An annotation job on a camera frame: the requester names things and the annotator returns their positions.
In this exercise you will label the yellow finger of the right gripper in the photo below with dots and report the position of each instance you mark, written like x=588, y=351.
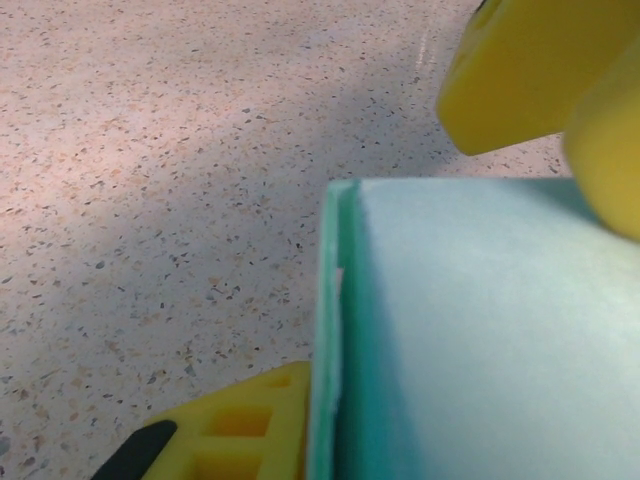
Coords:
x=525, y=65
x=610, y=150

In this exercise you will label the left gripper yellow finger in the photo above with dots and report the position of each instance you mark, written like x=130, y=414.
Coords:
x=240, y=430

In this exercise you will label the light blue paper box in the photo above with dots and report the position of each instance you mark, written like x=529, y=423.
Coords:
x=475, y=325

